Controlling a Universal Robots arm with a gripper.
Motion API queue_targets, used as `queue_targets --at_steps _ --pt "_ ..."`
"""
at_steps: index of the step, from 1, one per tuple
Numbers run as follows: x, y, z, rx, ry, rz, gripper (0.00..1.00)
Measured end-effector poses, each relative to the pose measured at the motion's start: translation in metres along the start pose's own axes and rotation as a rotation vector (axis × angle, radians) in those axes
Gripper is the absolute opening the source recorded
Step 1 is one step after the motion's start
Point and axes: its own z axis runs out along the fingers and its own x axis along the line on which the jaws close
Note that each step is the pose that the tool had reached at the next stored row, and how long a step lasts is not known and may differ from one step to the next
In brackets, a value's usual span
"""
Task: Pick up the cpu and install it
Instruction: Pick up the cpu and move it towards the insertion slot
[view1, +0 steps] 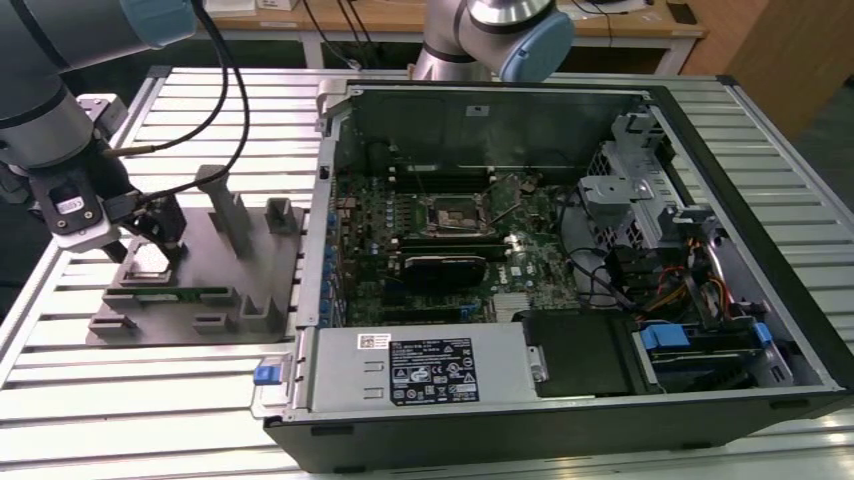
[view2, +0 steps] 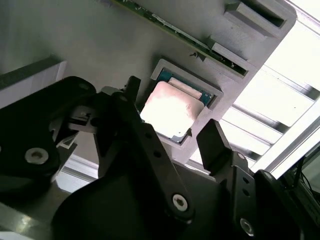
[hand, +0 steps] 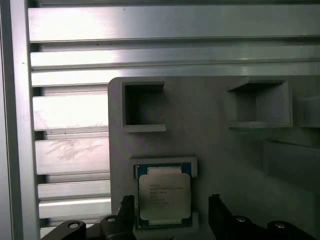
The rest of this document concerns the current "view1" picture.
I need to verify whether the silver metal drive cage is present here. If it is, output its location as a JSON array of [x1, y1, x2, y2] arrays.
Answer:
[[574, 112, 700, 254]]

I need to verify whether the wooden cabinet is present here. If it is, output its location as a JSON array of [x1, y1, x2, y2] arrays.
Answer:
[[681, 0, 854, 139]]

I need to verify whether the grey parts rack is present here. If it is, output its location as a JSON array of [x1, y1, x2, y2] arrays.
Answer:
[[86, 163, 310, 349]]

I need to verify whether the silver CPU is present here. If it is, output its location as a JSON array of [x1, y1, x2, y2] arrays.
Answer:
[[126, 244, 177, 280]]

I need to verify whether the yellow wire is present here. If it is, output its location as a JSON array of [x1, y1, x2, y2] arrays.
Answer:
[[650, 282, 693, 315]]

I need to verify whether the black plastic shroud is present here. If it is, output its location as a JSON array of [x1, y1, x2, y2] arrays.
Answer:
[[518, 308, 648, 400]]

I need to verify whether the black PC case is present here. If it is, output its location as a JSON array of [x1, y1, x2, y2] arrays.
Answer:
[[262, 73, 854, 475]]

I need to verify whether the green RAM stick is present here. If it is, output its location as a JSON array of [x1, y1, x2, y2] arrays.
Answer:
[[106, 285, 237, 305]]

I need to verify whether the CPU socket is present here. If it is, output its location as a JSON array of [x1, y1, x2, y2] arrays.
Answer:
[[425, 193, 502, 238]]

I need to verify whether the white paper box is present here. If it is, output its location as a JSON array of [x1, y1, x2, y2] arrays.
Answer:
[[203, 0, 260, 15]]

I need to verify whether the black RAM slot bank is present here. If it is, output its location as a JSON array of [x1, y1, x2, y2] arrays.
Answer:
[[396, 232, 520, 261], [384, 166, 501, 194]]

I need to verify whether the black expansion slot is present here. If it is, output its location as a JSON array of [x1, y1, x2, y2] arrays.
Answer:
[[382, 305, 462, 324]]

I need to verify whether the thick black camera cable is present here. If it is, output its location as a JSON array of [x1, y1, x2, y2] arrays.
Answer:
[[123, 0, 253, 206]]

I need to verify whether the green motherboard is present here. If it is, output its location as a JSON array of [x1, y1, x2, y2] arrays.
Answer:
[[332, 167, 593, 325]]

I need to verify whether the orange wire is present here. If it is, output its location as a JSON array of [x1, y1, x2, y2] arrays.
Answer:
[[705, 277, 736, 325]]

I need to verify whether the small silver heatsink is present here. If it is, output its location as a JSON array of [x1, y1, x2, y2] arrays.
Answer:
[[492, 293, 534, 322]]

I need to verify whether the small black device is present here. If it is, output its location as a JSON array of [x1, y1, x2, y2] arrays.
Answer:
[[667, 1, 701, 25]]

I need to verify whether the black internal cable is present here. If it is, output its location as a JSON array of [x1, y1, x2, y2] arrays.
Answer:
[[558, 192, 642, 321]]

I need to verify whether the wooden desk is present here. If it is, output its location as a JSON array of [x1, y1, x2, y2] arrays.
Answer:
[[197, 0, 711, 76]]

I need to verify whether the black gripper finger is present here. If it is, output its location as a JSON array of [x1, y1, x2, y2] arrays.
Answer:
[[98, 227, 130, 265], [133, 198, 189, 262]]

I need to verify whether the blue disk carrier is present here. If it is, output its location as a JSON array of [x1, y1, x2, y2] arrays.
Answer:
[[637, 322, 780, 361]]

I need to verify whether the metal socket cover frame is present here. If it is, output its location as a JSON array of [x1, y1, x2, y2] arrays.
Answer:
[[486, 169, 529, 232]]

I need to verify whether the black graphics card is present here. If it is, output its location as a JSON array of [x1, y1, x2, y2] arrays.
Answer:
[[398, 253, 492, 296]]

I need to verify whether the silver power supply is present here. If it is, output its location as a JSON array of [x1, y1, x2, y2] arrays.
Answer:
[[284, 321, 550, 419]]

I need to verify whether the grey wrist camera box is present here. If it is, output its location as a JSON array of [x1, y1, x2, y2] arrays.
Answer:
[[74, 93, 130, 149]]

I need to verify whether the black cable with brass plug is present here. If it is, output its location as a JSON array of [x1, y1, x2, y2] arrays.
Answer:
[[103, 0, 253, 157]]

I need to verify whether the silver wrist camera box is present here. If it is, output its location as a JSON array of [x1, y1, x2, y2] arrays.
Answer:
[[30, 169, 121, 254]]

